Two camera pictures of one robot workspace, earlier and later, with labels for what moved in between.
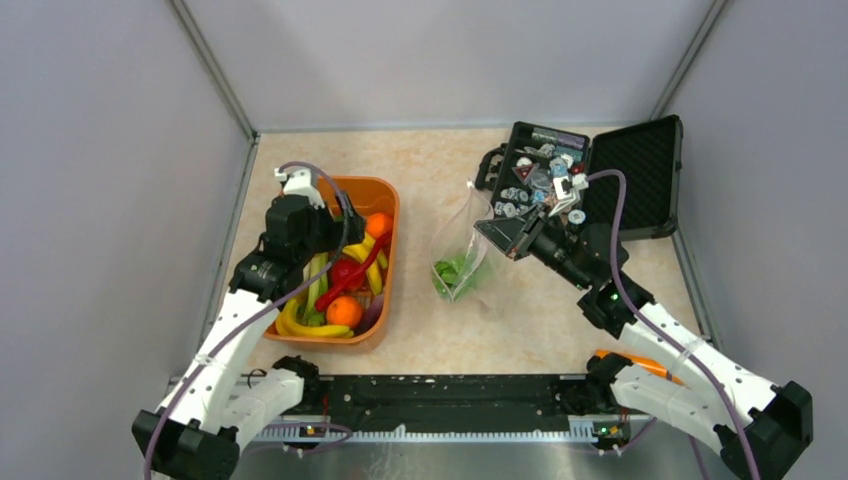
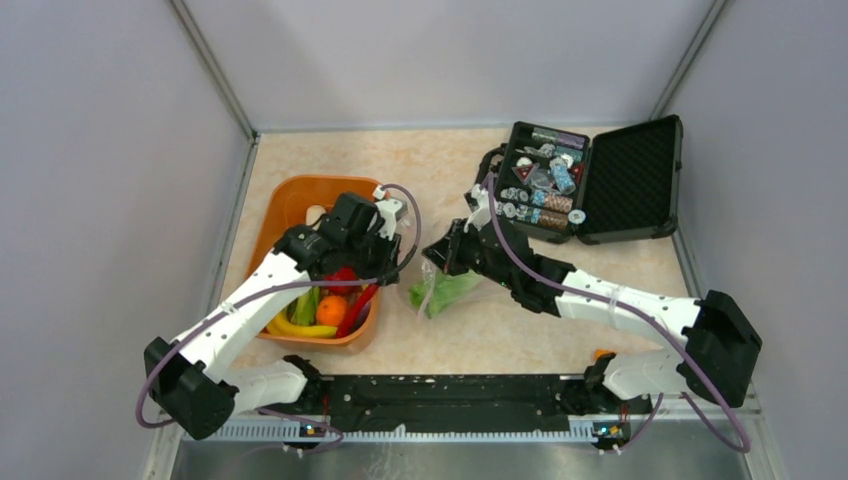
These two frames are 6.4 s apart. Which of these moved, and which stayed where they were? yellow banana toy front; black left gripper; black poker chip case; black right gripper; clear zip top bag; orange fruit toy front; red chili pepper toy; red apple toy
Moved: black left gripper; clear zip top bag; black right gripper; red chili pepper toy
Stayed: black poker chip case; orange fruit toy front; yellow banana toy front; red apple toy
